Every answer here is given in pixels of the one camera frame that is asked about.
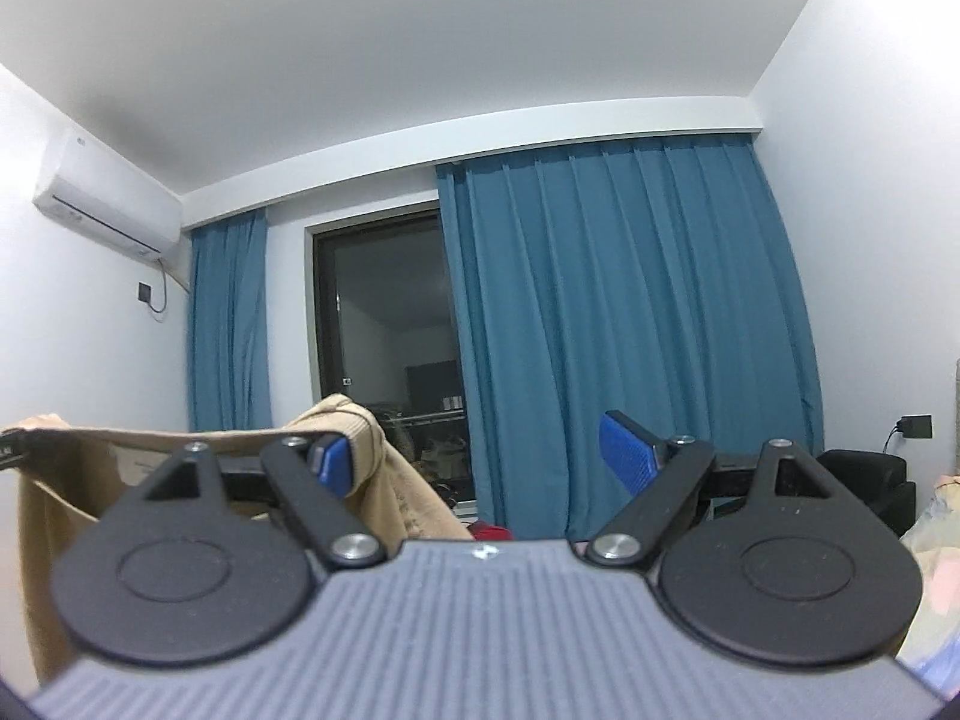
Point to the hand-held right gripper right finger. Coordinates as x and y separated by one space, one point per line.
626 457

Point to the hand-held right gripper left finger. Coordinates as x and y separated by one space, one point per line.
335 463

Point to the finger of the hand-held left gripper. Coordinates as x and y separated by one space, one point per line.
11 450

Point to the tan printed t-shirt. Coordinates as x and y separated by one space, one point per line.
67 469

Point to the red cloth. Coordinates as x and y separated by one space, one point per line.
491 531

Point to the dark framed window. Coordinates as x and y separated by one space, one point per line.
375 315

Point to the wide blue curtain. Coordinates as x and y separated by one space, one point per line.
615 300

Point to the narrow blue curtain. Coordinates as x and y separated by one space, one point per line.
225 315

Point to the black armchair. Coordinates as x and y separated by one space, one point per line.
862 472

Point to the white air conditioner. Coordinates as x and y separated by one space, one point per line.
97 195

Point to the pastel bed sheet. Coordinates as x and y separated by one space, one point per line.
937 562

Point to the small dark wall socket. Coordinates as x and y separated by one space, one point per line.
143 292

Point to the black wall charger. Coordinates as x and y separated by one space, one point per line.
916 427

